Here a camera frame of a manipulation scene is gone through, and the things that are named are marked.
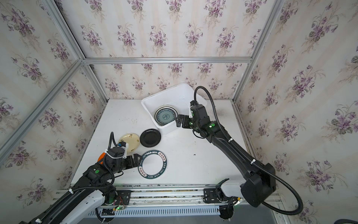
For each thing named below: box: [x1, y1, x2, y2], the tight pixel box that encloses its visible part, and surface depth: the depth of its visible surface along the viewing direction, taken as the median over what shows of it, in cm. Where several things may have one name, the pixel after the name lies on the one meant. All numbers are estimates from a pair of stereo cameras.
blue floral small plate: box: [154, 106, 179, 126], surface depth 108 cm
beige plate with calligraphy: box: [117, 133, 141, 154], surface depth 98 cm
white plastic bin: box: [140, 82, 208, 136], surface depth 109 cm
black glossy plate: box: [139, 128, 162, 148], surface depth 98 cm
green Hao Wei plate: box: [137, 149, 167, 180], surface depth 86 cm
